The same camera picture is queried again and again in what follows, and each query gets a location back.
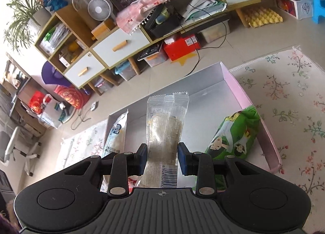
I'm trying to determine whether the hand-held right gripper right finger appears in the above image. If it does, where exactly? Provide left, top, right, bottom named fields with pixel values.
left=177, top=143, right=259, bottom=196

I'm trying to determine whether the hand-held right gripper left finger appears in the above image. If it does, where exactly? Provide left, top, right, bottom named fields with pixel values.
left=65, top=144, right=148, bottom=197

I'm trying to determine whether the clear plastic snack packet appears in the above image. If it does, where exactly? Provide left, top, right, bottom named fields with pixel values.
left=138, top=91, right=190, bottom=189

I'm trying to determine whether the pink cardboard box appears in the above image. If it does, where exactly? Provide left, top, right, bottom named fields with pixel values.
left=109, top=61, right=283, bottom=171

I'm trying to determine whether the red and white snack packet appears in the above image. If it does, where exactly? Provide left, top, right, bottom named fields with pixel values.
left=128, top=175, right=143, bottom=194

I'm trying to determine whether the white and blue snack packet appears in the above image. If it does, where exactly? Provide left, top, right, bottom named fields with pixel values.
left=100, top=109, right=130, bottom=192

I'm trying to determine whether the green cartoon snack packet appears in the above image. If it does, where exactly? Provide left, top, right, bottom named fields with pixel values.
left=204, top=105, right=261, bottom=192

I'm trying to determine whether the blue lidded storage bin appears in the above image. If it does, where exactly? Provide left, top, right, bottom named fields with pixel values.
left=114, top=61, right=137, bottom=81

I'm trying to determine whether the red round gift bag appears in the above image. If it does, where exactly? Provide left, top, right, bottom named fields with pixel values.
left=53, top=85, right=91, bottom=109

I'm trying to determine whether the clear storage bin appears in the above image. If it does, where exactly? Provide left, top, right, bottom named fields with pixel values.
left=144, top=50, right=168, bottom=68

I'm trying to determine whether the red cardboard box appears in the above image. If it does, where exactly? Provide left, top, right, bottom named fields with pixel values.
left=162, top=33, right=202, bottom=62

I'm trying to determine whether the long wooden cabinet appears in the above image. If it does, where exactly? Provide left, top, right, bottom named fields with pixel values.
left=34, top=0, right=315, bottom=96

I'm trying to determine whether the red shopping bag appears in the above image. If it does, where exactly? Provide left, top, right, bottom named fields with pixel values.
left=27, top=90, right=53, bottom=115

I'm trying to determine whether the floral mat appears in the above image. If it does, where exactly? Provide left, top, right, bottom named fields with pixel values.
left=55, top=45, right=325, bottom=200

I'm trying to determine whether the grey office chair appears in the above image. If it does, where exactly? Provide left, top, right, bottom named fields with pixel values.
left=0, top=125, right=41, bottom=176

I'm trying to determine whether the clear plastic bin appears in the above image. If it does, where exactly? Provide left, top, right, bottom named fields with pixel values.
left=200, top=20, right=231, bottom=43

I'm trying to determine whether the black open box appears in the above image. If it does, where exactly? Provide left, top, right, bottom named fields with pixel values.
left=140, top=3, right=184, bottom=39

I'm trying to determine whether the small wooden box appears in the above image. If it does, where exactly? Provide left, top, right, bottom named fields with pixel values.
left=91, top=19, right=115, bottom=41

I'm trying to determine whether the pink floral cloth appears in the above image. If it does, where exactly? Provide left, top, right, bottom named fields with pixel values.
left=115, top=0, right=245, bottom=36

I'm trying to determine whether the wooden desk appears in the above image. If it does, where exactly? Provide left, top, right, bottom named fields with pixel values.
left=0, top=52, right=31, bottom=125

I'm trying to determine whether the small white fan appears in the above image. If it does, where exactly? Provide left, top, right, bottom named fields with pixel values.
left=87, top=0, right=114, bottom=23

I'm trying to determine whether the yellow egg crate foam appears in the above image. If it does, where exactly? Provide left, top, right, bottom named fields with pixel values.
left=243, top=5, right=284, bottom=28

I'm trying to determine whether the white mesh fan guard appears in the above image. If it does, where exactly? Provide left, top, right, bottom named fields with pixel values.
left=72, top=0, right=99, bottom=30

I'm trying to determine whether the potted green plant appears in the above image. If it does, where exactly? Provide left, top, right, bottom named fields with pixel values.
left=3, top=0, right=53, bottom=52

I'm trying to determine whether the white and red storage box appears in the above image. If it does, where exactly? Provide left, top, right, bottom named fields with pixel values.
left=275, top=0, right=314, bottom=20

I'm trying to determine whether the white charger with cable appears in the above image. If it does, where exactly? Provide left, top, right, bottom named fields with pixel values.
left=70, top=101, right=100, bottom=131

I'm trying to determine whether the black cable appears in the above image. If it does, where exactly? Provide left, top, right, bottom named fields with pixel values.
left=145, top=0, right=228, bottom=77

